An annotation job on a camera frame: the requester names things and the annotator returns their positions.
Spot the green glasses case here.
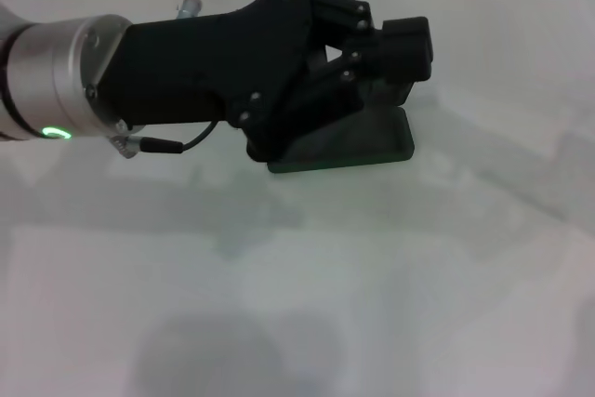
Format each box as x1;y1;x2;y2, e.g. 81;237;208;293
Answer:
266;78;416;179

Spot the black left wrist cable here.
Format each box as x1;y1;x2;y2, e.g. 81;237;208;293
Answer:
109;120;219;160

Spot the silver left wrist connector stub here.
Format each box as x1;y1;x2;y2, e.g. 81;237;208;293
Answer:
175;0;203;20

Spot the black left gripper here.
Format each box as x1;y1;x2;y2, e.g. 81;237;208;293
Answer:
99;0;320;162

